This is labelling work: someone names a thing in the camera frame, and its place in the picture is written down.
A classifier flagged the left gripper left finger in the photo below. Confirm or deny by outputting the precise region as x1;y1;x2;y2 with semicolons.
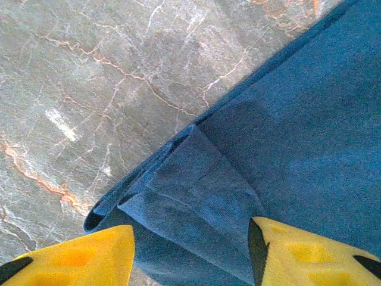
0;224;136;286

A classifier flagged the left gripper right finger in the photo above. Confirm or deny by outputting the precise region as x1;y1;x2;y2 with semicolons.
248;216;381;286

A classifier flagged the navy blue t-shirt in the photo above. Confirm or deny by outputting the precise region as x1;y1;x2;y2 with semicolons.
83;0;381;286

